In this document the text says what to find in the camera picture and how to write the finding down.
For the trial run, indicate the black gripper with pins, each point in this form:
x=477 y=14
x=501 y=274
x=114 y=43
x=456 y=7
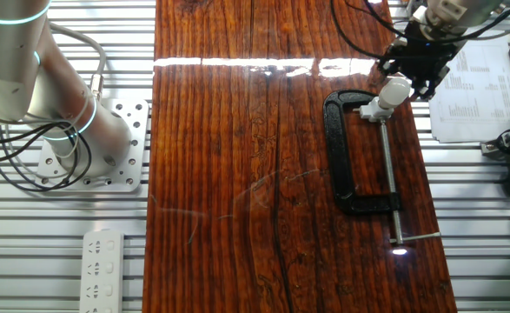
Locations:
x=428 y=56

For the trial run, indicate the white light bulb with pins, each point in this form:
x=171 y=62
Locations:
x=393 y=93

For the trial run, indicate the printed white paper sheet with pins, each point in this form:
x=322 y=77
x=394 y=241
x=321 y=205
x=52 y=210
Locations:
x=472 y=100

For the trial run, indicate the white plug socket adapter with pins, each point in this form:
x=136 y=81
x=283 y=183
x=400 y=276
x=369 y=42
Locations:
x=372 y=112

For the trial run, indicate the black C-clamp with steel screw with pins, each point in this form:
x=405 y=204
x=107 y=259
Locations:
x=335 y=152

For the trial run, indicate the brown wooden board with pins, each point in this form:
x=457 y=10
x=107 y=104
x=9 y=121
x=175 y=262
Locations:
x=237 y=174

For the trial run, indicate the white power strip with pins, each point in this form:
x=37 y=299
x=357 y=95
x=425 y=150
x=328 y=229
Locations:
x=101 y=269

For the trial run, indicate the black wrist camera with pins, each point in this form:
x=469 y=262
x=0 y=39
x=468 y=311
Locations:
x=393 y=56

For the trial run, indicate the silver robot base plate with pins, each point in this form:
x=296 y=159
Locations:
x=128 y=143

